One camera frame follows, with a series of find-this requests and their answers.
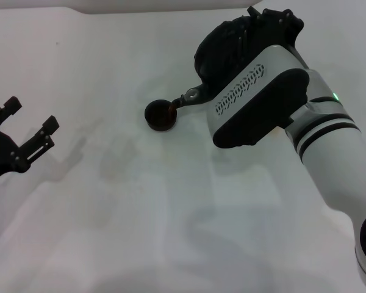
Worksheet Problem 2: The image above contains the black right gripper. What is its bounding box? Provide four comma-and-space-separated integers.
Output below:
246, 5, 304, 51

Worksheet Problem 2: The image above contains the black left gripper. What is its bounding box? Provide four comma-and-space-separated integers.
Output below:
0, 96, 60, 189

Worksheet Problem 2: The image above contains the black round teapot with handle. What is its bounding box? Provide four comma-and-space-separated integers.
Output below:
172, 15, 265, 108

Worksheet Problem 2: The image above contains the black round teacup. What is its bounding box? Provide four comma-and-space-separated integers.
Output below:
144, 99, 178, 133

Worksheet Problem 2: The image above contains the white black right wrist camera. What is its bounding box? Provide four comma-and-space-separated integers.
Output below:
207, 44, 311, 150

